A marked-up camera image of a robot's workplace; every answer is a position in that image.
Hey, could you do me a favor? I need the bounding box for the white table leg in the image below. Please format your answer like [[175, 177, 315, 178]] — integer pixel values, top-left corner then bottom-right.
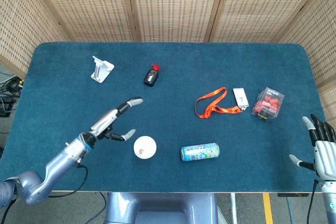
[[230, 192, 238, 224]]

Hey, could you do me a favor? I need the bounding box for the black floor cable bundle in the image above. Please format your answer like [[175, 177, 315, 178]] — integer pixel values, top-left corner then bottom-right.
[[0, 71, 24, 116]]

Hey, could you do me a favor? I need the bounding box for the right five-finger robot hand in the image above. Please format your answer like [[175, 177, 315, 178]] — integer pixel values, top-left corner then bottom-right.
[[288, 113, 336, 180]]

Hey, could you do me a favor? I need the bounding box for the orange lanyard strap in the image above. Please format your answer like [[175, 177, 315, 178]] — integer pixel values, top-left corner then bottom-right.
[[194, 87, 241, 119]]

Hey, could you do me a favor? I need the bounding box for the white card badge holder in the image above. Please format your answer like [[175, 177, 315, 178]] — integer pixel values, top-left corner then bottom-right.
[[232, 87, 249, 111]]

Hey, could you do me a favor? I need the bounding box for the red paper cup white lid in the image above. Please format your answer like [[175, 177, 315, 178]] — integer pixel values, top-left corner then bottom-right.
[[133, 135, 158, 159]]

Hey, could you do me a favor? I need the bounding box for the woven bamboo folding screen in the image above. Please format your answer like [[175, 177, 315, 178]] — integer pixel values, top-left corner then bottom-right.
[[0, 0, 336, 112]]

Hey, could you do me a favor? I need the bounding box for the white folding phone stand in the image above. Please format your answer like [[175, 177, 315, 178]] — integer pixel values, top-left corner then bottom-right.
[[90, 55, 115, 84]]

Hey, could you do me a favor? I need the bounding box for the blue carpet table cover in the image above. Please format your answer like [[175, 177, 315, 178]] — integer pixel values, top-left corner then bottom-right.
[[0, 41, 336, 193]]

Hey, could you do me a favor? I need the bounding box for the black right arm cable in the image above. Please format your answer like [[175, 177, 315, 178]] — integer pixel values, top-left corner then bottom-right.
[[306, 179, 322, 224]]

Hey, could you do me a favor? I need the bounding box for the blue-grey robot torso base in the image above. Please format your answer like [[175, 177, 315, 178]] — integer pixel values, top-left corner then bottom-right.
[[104, 191, 219, 224]]

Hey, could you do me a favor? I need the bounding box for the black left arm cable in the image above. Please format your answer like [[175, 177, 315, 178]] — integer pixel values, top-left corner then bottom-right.
[[47, 164, 89, 198]]

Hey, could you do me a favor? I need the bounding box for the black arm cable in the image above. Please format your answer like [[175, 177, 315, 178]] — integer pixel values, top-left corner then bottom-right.
[[306, 179, 322, 224], [47, 164, 89, 198]]

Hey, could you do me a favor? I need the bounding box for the left five-finger robot hand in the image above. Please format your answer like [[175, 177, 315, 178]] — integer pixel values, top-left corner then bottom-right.
[[83, 97, 144, 143]]

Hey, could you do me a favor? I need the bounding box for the clear box with red pieces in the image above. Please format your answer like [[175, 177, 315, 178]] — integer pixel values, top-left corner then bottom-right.
[[250, 87, 285, 123]]

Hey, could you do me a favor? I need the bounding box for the blue floor cable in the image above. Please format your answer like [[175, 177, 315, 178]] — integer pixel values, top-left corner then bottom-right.
[[285, 197, 293, 224]]

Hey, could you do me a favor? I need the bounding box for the light blue beverage can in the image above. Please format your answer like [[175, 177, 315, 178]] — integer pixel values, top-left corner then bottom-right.
[[180, 142, 220, 162]]

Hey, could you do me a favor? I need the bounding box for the dark bottle with red cap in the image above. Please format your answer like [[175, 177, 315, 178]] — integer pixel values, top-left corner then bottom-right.
[[143, 63, 161, 87]]

